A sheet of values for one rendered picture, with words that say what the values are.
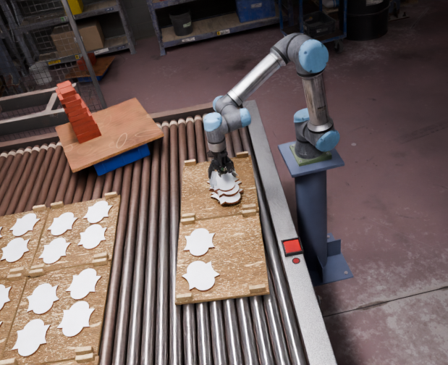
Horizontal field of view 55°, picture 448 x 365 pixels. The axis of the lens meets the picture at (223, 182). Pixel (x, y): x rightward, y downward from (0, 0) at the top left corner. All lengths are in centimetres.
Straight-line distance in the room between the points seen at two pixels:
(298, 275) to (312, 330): 23
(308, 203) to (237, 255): 78
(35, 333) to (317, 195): 148
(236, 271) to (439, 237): 175
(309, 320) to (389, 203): 186
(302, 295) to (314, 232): 99
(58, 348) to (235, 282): 66
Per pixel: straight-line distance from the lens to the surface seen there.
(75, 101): 236
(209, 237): 180
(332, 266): 285
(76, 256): 197
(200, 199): 199
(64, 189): 240
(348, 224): 311
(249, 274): 166
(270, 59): 189
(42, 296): 188
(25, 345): 178
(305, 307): 159
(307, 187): 231
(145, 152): 237
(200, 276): 168
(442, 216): 326
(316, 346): 152
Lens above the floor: 225
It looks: 40 degrees down
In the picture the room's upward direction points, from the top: 12 degrees counter-clockwise
